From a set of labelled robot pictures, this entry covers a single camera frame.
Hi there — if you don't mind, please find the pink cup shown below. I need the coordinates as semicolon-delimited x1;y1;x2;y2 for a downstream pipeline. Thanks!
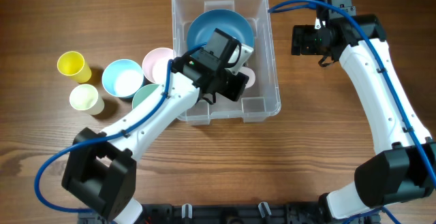
240;67;255;89

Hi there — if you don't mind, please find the yellow cup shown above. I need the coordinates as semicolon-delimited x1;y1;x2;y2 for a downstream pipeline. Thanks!
57;51;92;83

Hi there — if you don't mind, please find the light blue bowl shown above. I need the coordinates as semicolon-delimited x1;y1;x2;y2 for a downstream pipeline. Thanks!
102;59;145;99

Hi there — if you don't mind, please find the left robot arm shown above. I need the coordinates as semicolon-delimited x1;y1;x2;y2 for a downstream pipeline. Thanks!
61;57;249;223

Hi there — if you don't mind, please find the cream cup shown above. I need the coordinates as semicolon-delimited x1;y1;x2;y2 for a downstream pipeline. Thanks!
69;84;105;116

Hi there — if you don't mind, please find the pink bowl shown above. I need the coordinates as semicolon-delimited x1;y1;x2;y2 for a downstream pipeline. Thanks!
142;48;174;84

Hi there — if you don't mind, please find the left blue cable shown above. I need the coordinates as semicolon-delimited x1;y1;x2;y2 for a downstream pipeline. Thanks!
33;42;208;214

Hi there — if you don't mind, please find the clear plastic storage bin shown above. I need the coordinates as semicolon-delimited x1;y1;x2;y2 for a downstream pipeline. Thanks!
171;0;281;125

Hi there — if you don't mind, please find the right blue cable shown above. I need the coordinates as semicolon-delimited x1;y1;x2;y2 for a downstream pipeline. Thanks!
267;0;436;224

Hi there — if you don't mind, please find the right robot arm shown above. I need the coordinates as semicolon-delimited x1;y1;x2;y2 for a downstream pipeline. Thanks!
292;14;435;222

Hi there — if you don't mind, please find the dark blue plate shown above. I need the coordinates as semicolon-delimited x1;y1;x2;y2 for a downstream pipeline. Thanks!
187;9;255;50

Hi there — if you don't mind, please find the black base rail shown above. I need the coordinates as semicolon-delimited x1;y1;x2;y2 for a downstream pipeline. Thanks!
77;202;375;224

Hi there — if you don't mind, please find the blue cable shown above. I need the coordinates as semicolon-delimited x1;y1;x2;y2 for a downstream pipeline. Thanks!
33;42;208;214
267;0;436;224

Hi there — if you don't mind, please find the mint green bowl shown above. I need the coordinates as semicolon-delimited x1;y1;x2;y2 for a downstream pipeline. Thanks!
131;84;159;109

